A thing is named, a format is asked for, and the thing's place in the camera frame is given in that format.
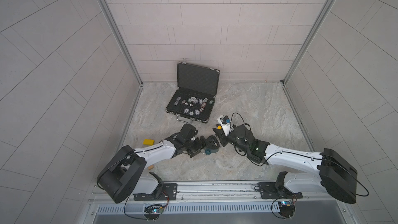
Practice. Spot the right circuit board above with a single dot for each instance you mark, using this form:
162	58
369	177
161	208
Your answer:
286	209

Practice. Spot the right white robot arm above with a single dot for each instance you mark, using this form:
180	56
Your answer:
322	172

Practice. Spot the open black poker chip case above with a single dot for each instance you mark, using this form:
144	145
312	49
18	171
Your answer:
196	92

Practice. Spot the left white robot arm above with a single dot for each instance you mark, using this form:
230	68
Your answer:
128	173

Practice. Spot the left circuit board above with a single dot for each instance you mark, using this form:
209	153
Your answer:
155	209

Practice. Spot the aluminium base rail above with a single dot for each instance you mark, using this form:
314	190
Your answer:
224	191

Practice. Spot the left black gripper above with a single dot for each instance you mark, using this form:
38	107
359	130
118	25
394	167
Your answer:
198	144

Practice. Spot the circuit board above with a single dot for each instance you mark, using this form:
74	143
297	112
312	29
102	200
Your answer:
155	209
286	209

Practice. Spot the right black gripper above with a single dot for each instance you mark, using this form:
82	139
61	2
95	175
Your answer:
222	139

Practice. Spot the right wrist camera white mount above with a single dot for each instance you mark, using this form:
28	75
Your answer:
225	122

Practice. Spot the yellow block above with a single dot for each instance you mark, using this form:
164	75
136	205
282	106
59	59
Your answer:
148	142

